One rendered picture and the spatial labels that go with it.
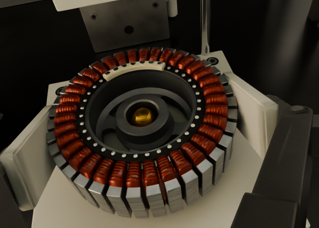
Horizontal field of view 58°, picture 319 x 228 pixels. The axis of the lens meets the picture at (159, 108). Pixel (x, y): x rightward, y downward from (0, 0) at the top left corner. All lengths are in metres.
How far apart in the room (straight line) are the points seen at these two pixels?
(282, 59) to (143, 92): 0.13
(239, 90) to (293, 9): 0.19
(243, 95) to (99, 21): 0.16
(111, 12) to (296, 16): 0.18
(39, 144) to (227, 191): 0.11
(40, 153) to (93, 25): 0.15
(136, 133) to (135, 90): 0.05
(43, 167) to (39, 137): 0.02
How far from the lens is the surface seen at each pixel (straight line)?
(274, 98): 0.17
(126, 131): 0.17
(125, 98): 0.20
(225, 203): 0.17
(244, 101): 0.16
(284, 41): 0.29
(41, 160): 0.17
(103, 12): 0.27
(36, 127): 0.17
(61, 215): 0.19
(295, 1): 0.35
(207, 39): 0.24
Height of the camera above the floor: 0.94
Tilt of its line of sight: 49 degrees down
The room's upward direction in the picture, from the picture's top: 10 degrees counter-clockwise
